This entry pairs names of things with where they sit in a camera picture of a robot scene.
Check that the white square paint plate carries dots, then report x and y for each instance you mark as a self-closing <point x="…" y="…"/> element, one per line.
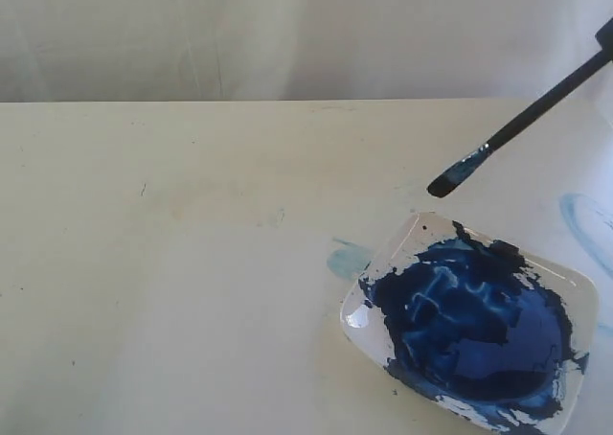
<point x="478" y="326"/>

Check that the black paintbrush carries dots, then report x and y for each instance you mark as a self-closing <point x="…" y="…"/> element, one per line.
<point x="456" y="174"/>

